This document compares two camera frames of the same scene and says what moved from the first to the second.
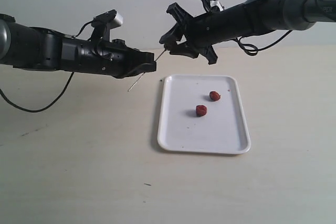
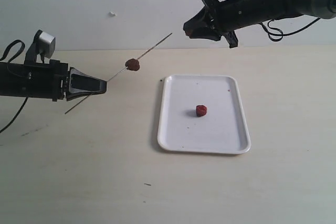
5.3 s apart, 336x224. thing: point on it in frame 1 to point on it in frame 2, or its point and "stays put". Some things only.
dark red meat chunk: x=201 y=110 stays put
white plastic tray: x=223 y=128 stays put
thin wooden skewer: x=143 y=74 to x=115 y=75
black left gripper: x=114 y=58 to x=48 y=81
